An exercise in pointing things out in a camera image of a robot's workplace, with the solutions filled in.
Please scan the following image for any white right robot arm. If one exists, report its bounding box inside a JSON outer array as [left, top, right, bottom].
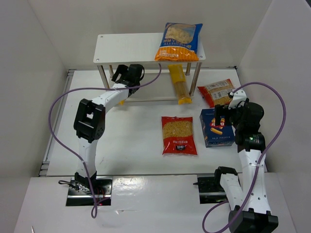
[[214, 100, 278, 233]]

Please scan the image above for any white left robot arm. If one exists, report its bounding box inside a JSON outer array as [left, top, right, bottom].
[[73, 64, 144, 191]]

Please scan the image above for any blue rigatoni pasta box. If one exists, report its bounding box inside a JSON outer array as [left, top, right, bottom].
[[200, 109, 235, 148]]

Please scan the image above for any white two-tier shelf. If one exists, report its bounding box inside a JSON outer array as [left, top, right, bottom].
[[93, 33, 207, 107]]

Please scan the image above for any yellow spaghetti bag on shelf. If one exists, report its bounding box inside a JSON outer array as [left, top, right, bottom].
[[168, 64, 192, 105]]

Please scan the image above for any blue orange pasta bag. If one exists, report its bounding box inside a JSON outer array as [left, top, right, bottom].
[[155, 22, 203, 62]]

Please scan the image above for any red fusilli bag right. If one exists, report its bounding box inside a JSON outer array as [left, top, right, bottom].
[[197, 79, 235, 108]]

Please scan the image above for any red fusilli bag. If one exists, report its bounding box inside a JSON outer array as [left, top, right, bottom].
[[197, 79, 235, 108], [161, 116, 197, 156]]

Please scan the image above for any red fusilli bag centre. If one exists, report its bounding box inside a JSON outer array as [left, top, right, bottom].
[[161, 116, 197, 156]]

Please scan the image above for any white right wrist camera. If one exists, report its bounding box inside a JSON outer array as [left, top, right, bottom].
[[228, 89, 247, 109]]

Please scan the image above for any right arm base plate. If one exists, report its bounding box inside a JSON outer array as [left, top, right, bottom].
[[193, 174, 227, 204]]

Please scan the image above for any aluminium table edge rail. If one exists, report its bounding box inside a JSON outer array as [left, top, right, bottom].
[[38, 69, 76, 177]]

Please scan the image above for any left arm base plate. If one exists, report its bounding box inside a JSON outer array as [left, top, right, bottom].
[[58, 176, 113, 206]]

